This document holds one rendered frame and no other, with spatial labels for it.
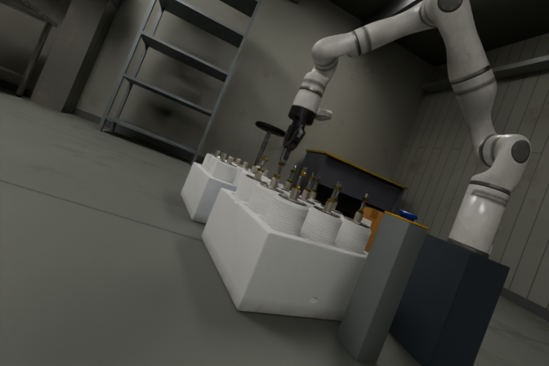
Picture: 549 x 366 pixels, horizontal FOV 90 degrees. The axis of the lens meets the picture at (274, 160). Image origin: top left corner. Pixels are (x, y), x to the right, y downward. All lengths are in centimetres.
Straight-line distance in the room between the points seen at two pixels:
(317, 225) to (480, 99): 53
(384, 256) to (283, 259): 22
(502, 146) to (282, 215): 59
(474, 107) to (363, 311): 59
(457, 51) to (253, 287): 75
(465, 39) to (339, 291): 70
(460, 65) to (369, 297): 61
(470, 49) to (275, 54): 331
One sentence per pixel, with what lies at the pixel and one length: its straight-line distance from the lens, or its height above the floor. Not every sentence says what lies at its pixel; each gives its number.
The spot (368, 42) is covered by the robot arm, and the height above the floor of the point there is 72.
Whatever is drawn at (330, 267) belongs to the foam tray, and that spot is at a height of 13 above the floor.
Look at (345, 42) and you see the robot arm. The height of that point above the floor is 70.
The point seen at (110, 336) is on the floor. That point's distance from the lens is 52.
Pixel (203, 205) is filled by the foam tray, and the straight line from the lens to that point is 112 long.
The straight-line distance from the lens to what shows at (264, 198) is 76.
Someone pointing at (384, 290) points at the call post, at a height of 16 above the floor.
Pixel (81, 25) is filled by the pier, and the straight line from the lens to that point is 382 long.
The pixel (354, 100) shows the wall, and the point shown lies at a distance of 437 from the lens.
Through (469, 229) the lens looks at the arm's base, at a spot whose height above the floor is 35.
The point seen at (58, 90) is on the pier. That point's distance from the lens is 376.
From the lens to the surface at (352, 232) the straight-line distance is 81.
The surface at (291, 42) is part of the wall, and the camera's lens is 412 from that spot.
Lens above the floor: 31
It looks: 1 degrees up
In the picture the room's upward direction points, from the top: 22 degrees clockwise
